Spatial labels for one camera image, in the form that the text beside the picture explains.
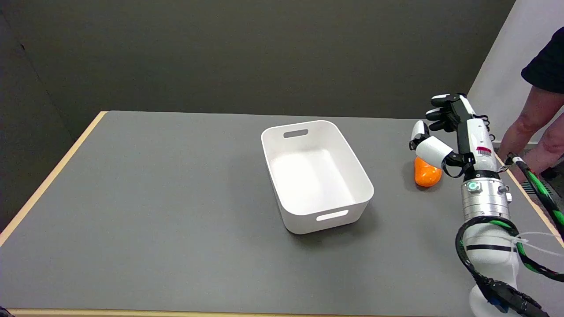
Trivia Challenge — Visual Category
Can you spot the black green braided cable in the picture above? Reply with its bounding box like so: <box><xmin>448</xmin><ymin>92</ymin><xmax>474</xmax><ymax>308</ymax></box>
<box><xmin>505</xmin><ymin>153</ymin><xmax>564</xmax><ymax>240</ymax></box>

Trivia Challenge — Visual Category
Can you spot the white plastic bin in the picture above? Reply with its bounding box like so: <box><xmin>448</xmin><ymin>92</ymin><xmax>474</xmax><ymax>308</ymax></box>
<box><xmin>261</xmin><ymin>120</ymin><xmax>375</xmax><ymax>235</ymax></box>

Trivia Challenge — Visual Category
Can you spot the orange mango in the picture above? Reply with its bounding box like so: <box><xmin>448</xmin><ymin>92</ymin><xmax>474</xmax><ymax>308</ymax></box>
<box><xmin>414</xmin><ymin>156</ymin><xmax>442</xmax><ymax>188</ymax></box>

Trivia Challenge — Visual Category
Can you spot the thin white cable tie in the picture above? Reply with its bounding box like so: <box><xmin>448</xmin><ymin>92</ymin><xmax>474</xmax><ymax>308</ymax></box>
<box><xmin>507</xmin><ymin>231</ymin><xmax>564</xmax><ymax>258</ymax></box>

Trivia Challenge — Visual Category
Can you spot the floor vent grille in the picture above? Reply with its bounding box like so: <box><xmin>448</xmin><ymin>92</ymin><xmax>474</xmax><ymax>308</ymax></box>
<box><xmin>521</xmin><ymin>180</ymin><xmax>548</xmax><ymax>195</ymax></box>

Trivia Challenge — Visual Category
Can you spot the black cable with blue connector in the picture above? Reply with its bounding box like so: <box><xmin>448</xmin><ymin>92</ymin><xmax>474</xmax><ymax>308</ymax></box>
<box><xmin>455</xmin><ymin>215</ymin><xmax>564</xmax><ymax>317</ymax></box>

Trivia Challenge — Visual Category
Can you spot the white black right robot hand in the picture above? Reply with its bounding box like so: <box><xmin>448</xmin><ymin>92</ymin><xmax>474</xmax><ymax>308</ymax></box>
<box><xmin>409</xmin><ymin>93</ymin><xmax>504</xmax><ymax>179</ymax></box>

